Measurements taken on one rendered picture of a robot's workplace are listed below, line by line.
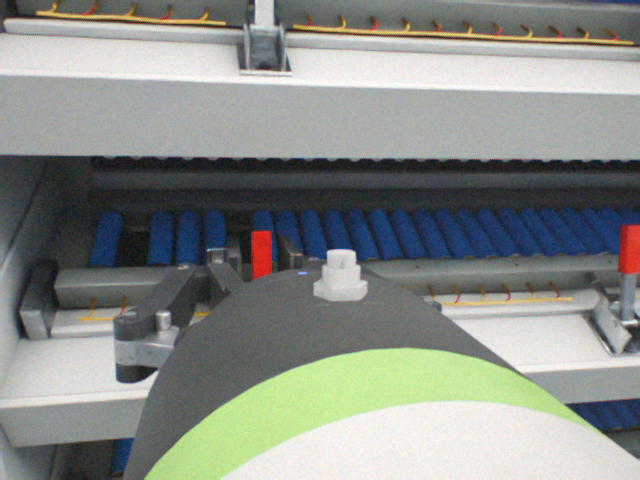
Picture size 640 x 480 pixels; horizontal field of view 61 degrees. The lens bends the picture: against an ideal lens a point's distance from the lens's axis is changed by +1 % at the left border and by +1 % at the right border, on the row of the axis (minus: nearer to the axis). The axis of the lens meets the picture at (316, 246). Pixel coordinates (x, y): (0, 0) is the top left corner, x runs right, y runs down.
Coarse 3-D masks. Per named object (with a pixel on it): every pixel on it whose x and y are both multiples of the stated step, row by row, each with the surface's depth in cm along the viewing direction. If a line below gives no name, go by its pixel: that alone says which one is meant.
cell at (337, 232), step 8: (328, 216) 46; (336, 216) 46; (328, 224) 45; (336, 224) 45; (344, 224) 46; (328, 232) 45; (336, 232) 44; (344, 232) 44; (328, 240) 44; (336, 240) 44; (344, 240) 44; (336, 248) 43; (344, 248) 43
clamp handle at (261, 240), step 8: (256, 232) 34; (264, 232) 34; (256, 240) 34; (264, 240) 34; (256, 248) 34; (264, 248) 34; (256, 256) 34; (264, 256) 34; (256, 264) 34; (264, 264) 34; (256, 272) 34; (264, 272) 34
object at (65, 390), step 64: (64, 256) 42; (0, 320) 32; (64, 320) 37; (192, 320) 38; (512, 320) 41; (576, 320) 42; (0, 384) 32; (64, 384) 33; (128, 384) 34; (576, 384) 40
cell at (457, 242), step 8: (440, 216) 48; (448, 216) 47; (440, 224) 47; (448, 224) 47; (456, 224) 47; (440, 232) 47; (448, 232) 46; (456, 232) 46; (448, 240) 46; (456, 240) 45; (464, 240) 45; (456, 248) 45; (464, 248) 44; (456, 256) 44; (464, 256) 44; (472, 256) 44
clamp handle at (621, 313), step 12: (624, 228) 39; (636, 228) 39; (624, 240) 39; (636, 240) 39; (624, 252) 39; (636, 252) 39; (624, 264) 39; (636, 264) 39; (624, 276) 39; (624, 288) 39; (624, 300) 39; (624, 312) 39
